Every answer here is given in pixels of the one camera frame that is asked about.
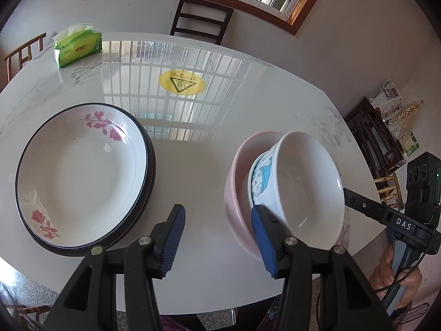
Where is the dark wooden cabinet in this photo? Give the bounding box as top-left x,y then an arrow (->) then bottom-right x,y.
344,97 -> 405,180

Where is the black cable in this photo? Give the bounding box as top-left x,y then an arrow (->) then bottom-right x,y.
374,246 -> 433,293

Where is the dark wooden chair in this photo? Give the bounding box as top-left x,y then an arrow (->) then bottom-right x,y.
170,0 -> 234,45

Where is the folded newspaper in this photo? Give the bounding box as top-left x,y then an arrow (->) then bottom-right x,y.
370,79 -> 404,114

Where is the white bowl with blue base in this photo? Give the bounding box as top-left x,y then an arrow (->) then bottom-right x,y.
247,131 -> 346,249

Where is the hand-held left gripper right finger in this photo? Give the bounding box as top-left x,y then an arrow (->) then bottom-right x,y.
251,205 -> 393,331

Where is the small bamboo chair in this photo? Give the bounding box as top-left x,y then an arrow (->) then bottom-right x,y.
374,172 -> 404,209

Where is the person's right hand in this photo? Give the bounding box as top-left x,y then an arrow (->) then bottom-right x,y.
369,246 -> 423,313

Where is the light brown wooden chair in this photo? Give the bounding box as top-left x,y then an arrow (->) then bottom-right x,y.
4,33 -> 46,80

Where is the yellow round warning sticker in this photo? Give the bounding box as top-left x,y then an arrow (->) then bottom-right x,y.
158,70 -> 206,96

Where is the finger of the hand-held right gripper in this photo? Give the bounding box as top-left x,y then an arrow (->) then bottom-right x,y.
343,187 -> 393,229

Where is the green tissue pack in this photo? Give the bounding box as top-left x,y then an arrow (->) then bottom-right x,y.
52,23 -> 103,68

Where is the pink bowl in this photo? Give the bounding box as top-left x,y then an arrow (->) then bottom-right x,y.
224,130 -> 286,262

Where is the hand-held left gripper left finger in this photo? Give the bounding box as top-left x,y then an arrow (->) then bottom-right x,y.
43,204 -> 187,331

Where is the blue floral patterned plate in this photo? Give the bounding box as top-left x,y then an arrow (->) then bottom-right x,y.
15,103 -> 156,256

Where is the clear bag of yellow goods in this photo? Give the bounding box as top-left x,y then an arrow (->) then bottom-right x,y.
386,100 -> 424,157

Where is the reddish wooden chair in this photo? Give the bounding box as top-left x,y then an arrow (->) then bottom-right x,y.
0,303 -> 50,331

